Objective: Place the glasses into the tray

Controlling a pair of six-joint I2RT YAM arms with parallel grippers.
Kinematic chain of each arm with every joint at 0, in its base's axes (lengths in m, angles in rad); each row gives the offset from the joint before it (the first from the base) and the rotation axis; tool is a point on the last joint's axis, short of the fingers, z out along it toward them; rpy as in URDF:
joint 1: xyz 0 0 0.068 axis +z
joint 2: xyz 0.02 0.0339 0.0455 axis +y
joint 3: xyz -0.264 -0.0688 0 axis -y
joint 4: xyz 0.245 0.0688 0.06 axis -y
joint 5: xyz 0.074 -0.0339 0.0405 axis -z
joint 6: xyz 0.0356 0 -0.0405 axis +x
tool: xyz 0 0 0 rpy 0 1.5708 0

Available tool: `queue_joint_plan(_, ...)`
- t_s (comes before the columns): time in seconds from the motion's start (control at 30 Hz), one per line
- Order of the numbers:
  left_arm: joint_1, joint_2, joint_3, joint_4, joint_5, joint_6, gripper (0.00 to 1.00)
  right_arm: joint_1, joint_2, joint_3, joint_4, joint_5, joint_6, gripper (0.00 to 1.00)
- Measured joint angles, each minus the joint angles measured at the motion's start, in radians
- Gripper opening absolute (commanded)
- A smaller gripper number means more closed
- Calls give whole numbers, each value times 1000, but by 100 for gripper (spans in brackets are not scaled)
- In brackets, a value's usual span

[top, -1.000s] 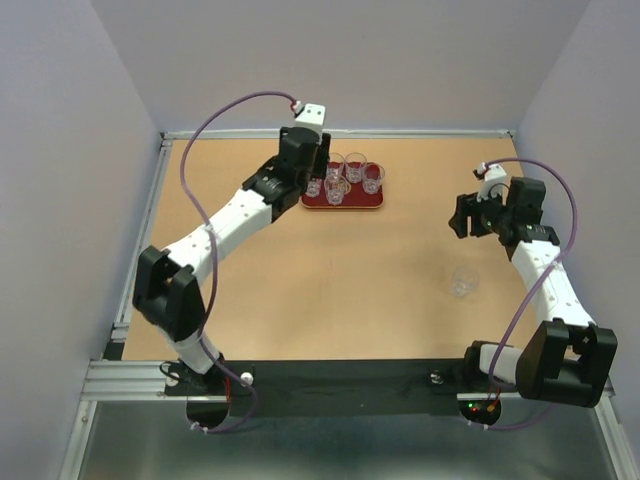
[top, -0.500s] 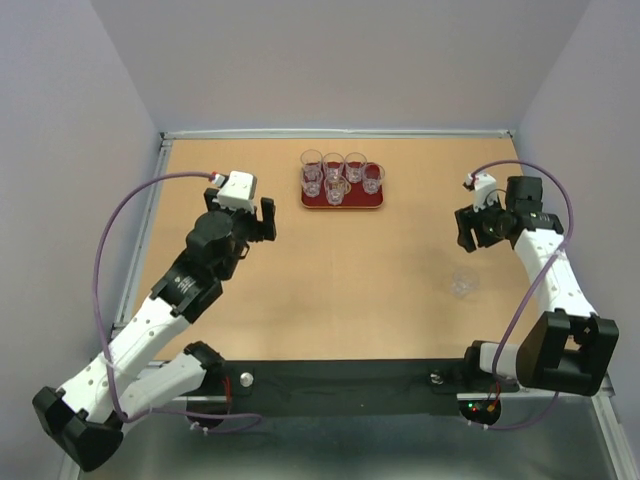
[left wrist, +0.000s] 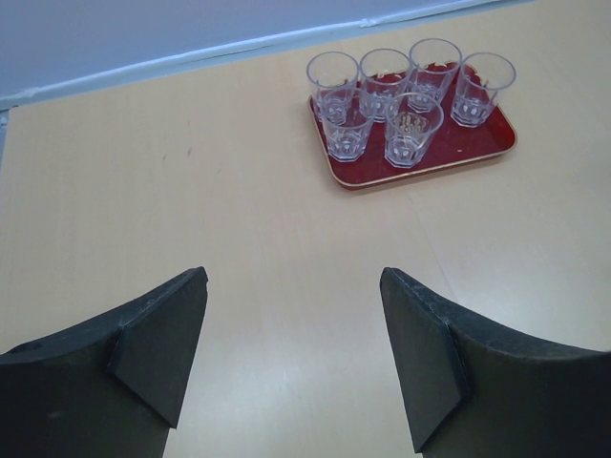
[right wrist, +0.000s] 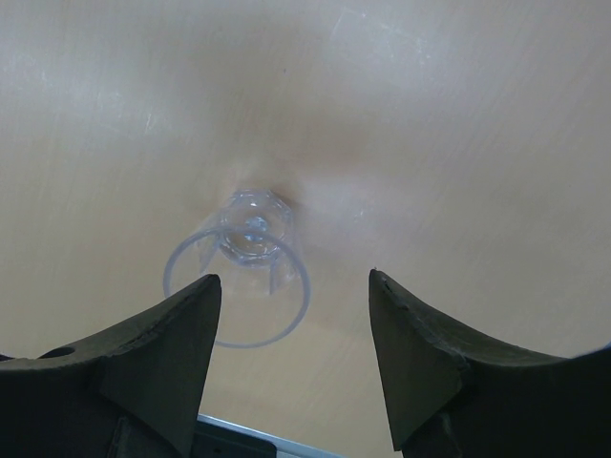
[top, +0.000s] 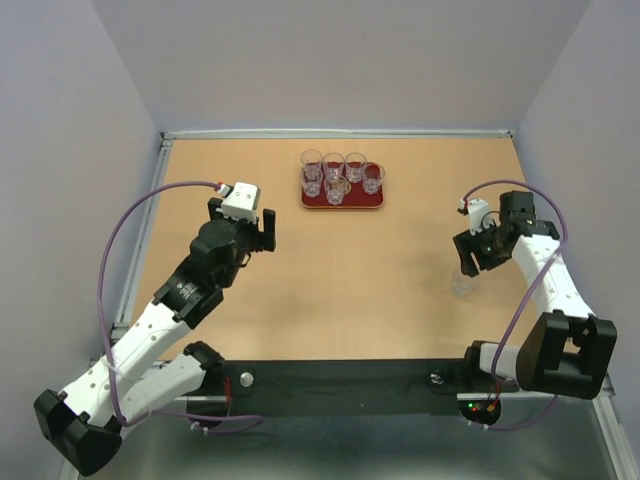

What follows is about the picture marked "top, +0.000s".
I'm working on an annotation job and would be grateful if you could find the clear glass cluster front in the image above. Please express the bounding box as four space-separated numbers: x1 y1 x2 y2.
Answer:
324 176 349 206

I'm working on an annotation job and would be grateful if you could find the red lacquer tray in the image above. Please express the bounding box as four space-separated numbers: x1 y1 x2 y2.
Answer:
301 176 384 210

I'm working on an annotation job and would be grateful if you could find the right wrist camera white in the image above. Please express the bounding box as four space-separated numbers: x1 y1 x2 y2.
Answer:
458 198 496 236

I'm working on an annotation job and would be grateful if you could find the clear glass cluster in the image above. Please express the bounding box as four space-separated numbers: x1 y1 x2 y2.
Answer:
324 176 349 206
450 270 480 298
344 152 368 184

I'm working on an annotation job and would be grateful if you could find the aluminium frame rail left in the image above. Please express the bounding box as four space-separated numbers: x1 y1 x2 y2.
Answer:
110 140 173 346

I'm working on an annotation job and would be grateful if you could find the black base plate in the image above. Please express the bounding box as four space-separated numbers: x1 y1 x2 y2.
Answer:
186 359 511 424

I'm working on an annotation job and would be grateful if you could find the aluminium frame rail back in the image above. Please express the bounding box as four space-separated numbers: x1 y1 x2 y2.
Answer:
161 128 513 141

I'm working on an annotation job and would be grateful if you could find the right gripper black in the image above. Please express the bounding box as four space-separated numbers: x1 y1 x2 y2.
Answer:
452 218 509 277

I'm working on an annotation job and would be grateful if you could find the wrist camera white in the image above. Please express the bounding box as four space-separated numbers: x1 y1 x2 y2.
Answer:
216 182 261 223
458 198 496 236

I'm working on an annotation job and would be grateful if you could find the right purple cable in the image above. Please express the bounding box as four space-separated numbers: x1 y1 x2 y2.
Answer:
462 180 571 432

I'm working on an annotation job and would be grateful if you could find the aluminium frame rail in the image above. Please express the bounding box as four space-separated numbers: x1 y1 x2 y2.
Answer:
161 128 513 141
110 140 173 346
57 357 640 480

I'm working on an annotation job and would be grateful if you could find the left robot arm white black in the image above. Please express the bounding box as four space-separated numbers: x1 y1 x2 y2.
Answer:
34 198 276 476

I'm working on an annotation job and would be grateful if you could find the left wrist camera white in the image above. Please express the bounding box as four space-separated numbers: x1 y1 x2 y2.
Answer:
216 182 261 223

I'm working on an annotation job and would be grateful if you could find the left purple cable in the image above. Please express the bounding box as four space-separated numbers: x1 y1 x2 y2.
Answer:
98 181 265 435

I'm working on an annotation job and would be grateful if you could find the purple cable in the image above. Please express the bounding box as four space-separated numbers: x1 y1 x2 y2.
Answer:
462 180 571 432
98 181 265 435

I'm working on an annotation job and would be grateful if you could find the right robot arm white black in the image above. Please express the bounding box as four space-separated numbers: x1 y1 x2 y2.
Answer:
453 191 617 400

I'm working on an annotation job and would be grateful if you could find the aluminium frame rail front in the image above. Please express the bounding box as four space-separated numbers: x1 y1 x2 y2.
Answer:
57 357 640 480

